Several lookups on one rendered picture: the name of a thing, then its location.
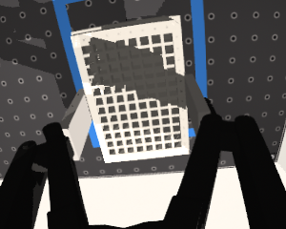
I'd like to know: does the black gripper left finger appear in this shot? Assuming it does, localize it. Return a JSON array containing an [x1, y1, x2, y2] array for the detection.
[[0, 89, 92, 229]]

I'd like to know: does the white well plate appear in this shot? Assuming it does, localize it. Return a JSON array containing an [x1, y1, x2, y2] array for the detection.
[[71, 14, 189, 163]]

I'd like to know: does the blue tape outline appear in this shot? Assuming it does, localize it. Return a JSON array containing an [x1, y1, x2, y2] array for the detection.
[[52, 0, 207, 148]]

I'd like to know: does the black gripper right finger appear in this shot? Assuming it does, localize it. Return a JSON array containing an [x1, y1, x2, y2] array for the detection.
[[159, 74, 286, 229]]

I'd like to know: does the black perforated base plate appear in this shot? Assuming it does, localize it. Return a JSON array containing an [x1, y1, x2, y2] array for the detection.
[[0, 0, 286, 180]]

